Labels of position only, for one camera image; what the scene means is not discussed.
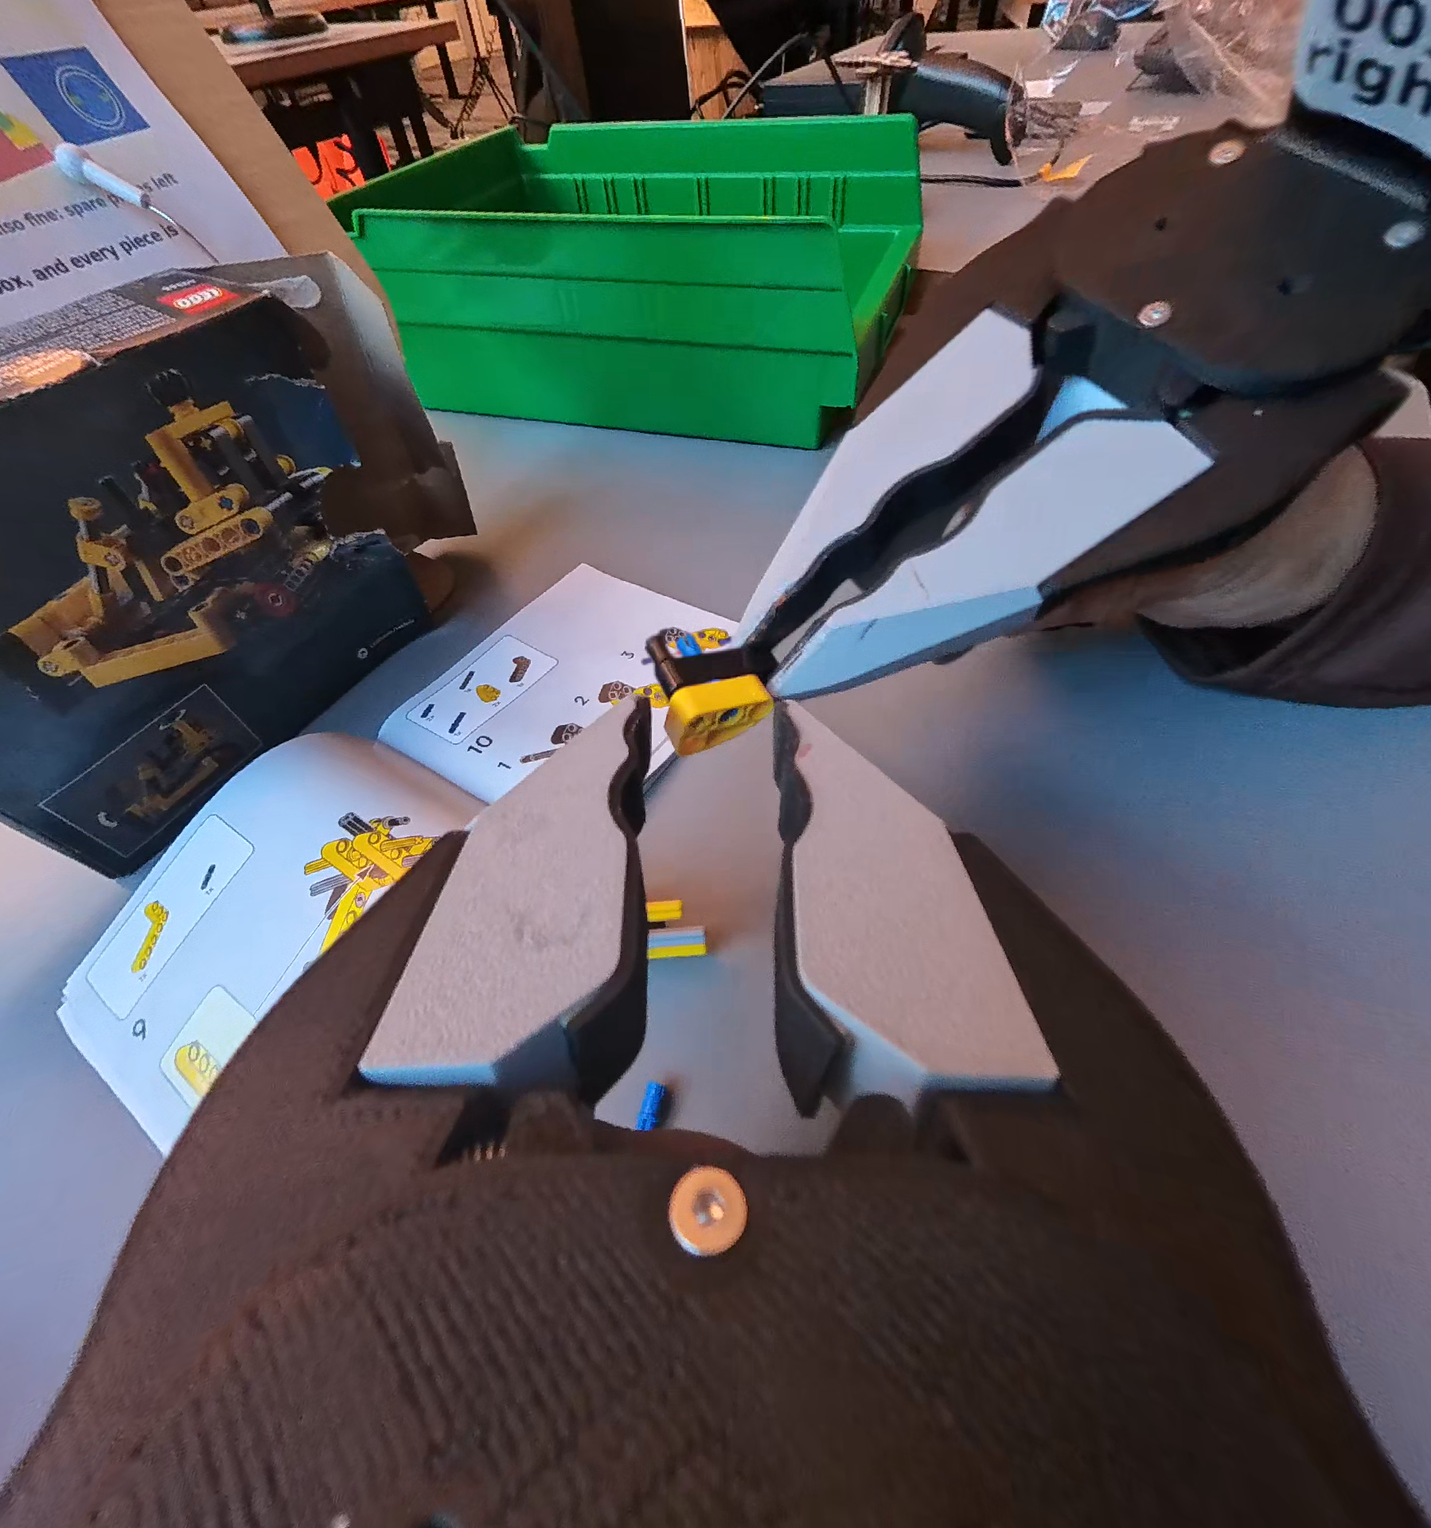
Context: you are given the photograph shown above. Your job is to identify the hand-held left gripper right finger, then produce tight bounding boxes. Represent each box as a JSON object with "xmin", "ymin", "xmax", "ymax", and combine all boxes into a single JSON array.
[{"xmin": 770, "ymin": 703, "xmax": 1066, "ymax": 1118}]

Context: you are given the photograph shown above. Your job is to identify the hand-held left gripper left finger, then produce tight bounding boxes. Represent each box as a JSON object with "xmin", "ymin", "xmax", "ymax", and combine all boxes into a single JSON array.
[{"xmin": 357, "ymin": 695, "xmax": 653, "ymax": 1107}]

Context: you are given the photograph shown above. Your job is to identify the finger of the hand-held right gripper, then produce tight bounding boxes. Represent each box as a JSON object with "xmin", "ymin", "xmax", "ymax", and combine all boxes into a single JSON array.
[
  {"xmin": 771, "ymin": 375, "xmax": 1220, "ymax": 706},
  {"xmin": 739, "ymin": 305, "xmax": 1048, "ymax": 649}
]

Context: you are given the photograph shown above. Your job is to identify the yellow lego piece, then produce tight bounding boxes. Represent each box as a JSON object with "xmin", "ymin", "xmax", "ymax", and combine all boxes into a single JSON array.
[{"xmin": 665, "ymin": 673, "xmax": 778, "ymax": 757}]

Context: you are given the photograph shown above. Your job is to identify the yellow lego subassembly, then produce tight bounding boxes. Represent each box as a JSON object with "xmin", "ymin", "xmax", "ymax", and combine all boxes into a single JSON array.
[{"xmin": 647, "ymin": 897, "xmax": 714, "ymax": 964}]

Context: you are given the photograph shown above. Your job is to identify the lego instruction booklet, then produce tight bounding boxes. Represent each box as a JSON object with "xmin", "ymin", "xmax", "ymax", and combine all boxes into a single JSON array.
[{"xmin": 56, "ymin": 563, "xmax": 743, "ymax": 1155}]

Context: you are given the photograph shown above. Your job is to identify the dark lego set box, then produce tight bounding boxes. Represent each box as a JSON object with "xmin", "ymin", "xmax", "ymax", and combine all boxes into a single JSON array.
[{"xmin": 0, "ymin": 249, "xmax": 480, "ymax": 880}]

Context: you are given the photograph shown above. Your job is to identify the person's right hand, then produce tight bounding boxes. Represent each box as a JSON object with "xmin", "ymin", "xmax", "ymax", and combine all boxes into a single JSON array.
[{"xmin": 1040, "ymin": 444, "xmax": 1382, "ymax": 635}]

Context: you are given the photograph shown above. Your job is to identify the clear plastic bags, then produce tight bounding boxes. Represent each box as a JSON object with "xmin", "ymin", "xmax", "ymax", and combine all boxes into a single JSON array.
[{"xmin": 1002, "ymin": 0, "xmax": 1311, "ymax": 133}]

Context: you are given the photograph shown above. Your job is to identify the green plastic bin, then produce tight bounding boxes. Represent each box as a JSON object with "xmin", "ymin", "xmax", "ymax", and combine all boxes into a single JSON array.
[{"xmin": 327, "ymin": 113, "xmax": 924, "ymax": 453}]

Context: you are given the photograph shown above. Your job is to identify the black barcode scanner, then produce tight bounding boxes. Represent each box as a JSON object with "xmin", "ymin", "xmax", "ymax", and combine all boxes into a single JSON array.
[{"xmin": 852, "ymin": 14, "xmax": 1029, "ymax": 167}]

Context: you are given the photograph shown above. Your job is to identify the dark panel with wooden side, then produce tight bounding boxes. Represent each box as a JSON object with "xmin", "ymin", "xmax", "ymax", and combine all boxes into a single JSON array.
[{"xmin": 571, "ymin": 0, "xmax": 719, "ymax": 122}]

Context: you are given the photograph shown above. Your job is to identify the cardboard sign with printed sheet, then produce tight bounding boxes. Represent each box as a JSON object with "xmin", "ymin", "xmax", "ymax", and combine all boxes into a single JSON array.
[{"xmin": 0, "ymin": 0, "xmax": 367, "ymax": 348}]

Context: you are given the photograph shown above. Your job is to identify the thin white wire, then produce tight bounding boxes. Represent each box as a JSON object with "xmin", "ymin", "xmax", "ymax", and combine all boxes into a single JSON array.
[{"xmin": 53, "ymin": 140, "xmax": 227, "ymax": 262}]

